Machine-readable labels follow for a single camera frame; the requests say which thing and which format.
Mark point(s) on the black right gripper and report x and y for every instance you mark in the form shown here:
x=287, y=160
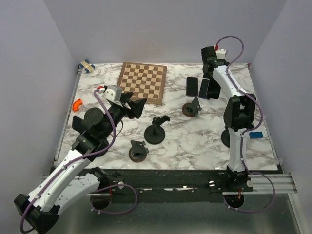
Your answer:
x=206, y=76

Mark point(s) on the brown-base phone stand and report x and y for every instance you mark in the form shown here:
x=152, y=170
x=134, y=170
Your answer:
x=138, y=152
x=191, y=109

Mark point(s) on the blue-edged black phone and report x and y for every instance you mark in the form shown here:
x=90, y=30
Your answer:
x=203, y=89

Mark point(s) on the black tall round-base phone stand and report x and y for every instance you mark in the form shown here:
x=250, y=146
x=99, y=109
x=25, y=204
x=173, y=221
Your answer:
x=155, y=134

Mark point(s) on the brown-base far phone stand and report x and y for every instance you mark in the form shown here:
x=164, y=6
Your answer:
x=191, y=109

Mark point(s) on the blue wheeled wooden toy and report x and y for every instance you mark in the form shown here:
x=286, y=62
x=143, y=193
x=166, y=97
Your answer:
x=87, y=66

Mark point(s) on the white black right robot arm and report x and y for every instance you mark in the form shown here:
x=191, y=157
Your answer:
x=238, y=115

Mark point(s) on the orange plastic piece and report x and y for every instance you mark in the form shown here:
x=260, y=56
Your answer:
x=76, y=105

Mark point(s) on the wooden chessboard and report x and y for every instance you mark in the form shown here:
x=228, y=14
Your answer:
x=144, y=80

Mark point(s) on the black left round-base stand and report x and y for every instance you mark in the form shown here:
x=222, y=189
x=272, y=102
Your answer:
x=100, y=147

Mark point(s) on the blue toy brick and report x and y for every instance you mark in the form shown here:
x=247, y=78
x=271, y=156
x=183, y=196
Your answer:
x=255, y=135

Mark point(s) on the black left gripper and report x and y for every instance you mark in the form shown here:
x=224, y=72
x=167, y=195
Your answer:
x=138, y=106

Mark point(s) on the black right round-base stand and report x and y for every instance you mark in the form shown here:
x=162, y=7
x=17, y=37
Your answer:
x=225, y=137

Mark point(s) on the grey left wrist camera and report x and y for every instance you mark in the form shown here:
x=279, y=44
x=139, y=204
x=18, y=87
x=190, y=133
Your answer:
x=111, y=93

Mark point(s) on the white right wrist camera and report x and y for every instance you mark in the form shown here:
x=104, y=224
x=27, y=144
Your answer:
x=220, y=53

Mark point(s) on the brown-base near phone stand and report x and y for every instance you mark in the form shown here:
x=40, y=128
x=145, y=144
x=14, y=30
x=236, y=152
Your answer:
x=138, y=152

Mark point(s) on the black phone with purple edge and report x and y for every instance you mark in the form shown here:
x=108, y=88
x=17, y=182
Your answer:
x=192, y=86

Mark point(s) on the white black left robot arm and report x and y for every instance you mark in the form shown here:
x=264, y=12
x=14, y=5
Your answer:
x=41, y=208

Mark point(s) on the aluminium frame rail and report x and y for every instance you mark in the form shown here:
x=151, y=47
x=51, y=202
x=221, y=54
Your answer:
x=283, y=184

